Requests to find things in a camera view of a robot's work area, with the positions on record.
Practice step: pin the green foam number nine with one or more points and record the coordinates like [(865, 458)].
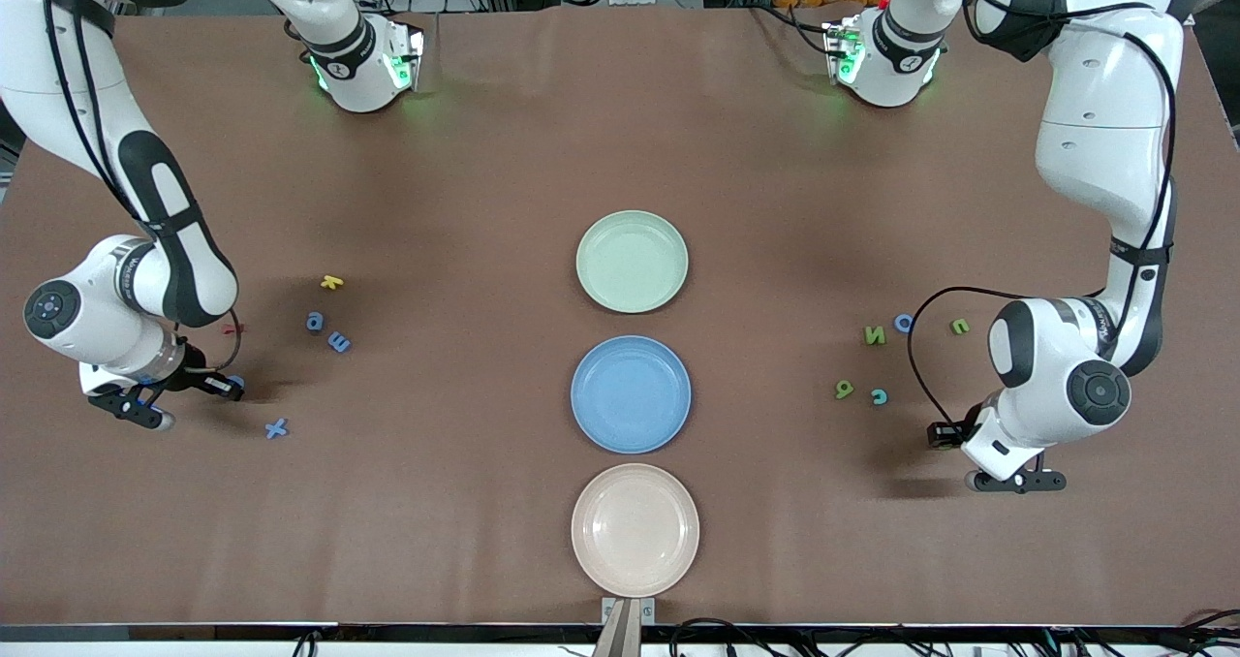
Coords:
[(844, 386)]

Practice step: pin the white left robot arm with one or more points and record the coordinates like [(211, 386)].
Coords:
[(1095, 134)]

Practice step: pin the green foam letter N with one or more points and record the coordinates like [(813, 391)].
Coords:
[(869, 335)]

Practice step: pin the beige plate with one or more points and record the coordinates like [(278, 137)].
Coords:
[(635, 531)]

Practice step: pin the blue foam letter X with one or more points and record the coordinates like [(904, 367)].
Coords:
[(277, 428)]

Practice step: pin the blue foam letter O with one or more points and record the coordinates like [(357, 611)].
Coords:
[(896, 324)]

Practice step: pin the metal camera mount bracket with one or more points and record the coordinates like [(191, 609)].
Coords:
[(628, 610)]

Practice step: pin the yellow foam letter K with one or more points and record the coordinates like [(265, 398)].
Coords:
[(331, 282)]

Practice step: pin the blue foam letter E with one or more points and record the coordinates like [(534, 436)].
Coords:
[(339, 343)]

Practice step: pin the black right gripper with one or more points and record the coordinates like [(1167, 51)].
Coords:
[(201, 373)]

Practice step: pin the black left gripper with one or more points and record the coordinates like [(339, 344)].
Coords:
[(944, 434)]

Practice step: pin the brown table cover sheet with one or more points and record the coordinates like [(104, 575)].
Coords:
[(775, 502)]

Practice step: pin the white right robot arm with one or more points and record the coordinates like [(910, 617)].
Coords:
[(58, 66)]

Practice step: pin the table edge rail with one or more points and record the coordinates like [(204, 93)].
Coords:
[(194, 633)]

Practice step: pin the light green plate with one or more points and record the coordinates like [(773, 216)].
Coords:
[(632, 262)]

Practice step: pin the blue plate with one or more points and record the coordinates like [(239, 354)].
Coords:
[(631, 395)]

